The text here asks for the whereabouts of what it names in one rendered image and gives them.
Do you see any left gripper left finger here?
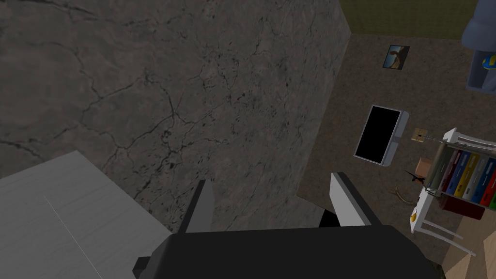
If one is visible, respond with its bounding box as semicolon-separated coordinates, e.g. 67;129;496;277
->
178;179;215;234

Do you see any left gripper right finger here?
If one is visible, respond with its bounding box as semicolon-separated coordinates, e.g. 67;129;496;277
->
329;172;383;227

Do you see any white bookshelf with books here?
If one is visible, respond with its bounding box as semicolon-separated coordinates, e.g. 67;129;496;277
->
410;127;496;257

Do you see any pale grey cupboard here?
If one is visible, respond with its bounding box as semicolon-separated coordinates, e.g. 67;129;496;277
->
0;150;173;279

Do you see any black wall television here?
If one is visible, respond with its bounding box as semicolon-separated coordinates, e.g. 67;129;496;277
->
353;104;410;167

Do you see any small framed wall picture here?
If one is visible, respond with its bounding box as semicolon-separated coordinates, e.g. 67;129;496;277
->
382;44;411;71

